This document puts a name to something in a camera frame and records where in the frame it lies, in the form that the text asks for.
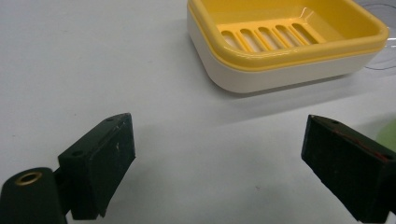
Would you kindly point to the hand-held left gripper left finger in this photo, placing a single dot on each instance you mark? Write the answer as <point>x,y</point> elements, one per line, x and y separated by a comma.
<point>96,165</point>

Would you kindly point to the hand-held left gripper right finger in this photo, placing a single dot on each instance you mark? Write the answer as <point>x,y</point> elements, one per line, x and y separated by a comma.
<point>348,168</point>

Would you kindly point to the green soap bar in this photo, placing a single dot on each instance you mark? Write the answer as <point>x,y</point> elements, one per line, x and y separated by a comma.
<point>387,137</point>

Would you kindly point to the clear plastic lid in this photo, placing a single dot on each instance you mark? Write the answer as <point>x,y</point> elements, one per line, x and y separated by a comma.
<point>384,56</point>

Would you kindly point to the yellow and white soap dish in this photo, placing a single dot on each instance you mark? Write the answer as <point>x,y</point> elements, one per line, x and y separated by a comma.
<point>280,53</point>

